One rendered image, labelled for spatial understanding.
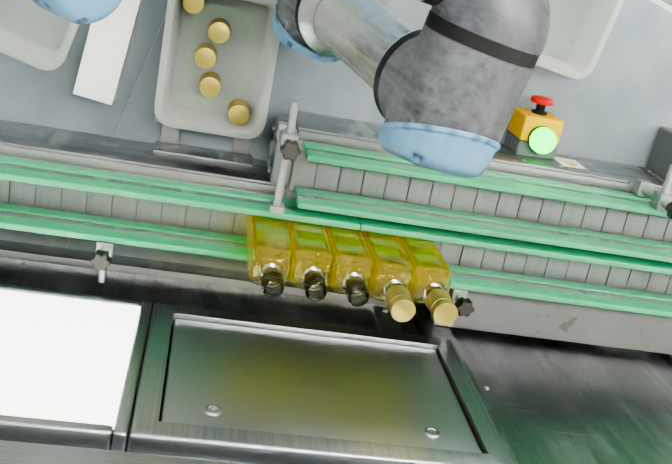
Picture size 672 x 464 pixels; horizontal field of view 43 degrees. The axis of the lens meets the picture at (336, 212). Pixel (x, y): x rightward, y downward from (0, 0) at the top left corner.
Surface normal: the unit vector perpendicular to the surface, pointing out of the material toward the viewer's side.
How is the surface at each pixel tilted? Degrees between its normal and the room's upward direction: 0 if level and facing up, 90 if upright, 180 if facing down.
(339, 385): 90
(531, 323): 0
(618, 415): 90
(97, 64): 0
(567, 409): 90
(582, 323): 0
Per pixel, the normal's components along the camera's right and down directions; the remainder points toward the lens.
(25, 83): 0.11, 0.34
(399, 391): 0.18, -0.93
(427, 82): -0.65, 0.03
